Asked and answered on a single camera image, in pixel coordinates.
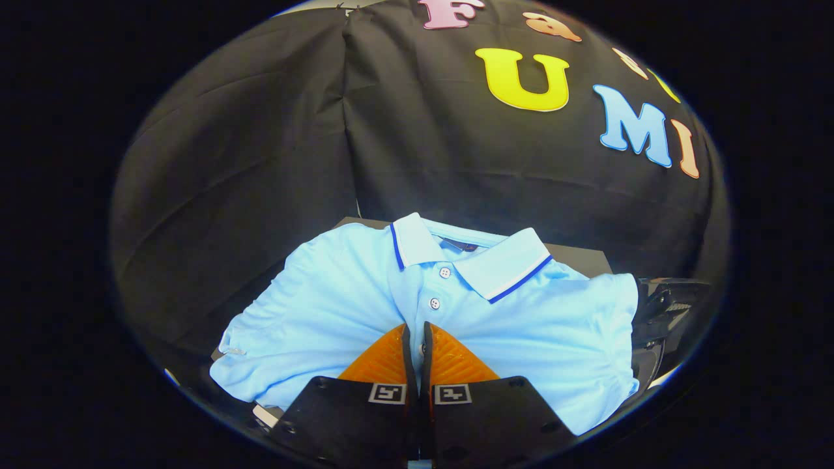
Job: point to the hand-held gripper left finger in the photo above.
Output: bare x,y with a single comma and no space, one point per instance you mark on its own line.
355,423

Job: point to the light blue polo shirt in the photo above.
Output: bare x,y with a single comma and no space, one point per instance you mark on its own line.
326,306

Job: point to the grey cabinet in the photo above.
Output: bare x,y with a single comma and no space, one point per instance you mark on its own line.
580,260

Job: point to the dark washing machine lid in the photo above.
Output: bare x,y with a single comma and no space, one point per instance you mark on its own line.
677,296

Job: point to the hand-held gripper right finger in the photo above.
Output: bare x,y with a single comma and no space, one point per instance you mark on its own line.
488,423

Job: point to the black backdrop cloth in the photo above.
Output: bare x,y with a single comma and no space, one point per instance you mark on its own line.
273,163

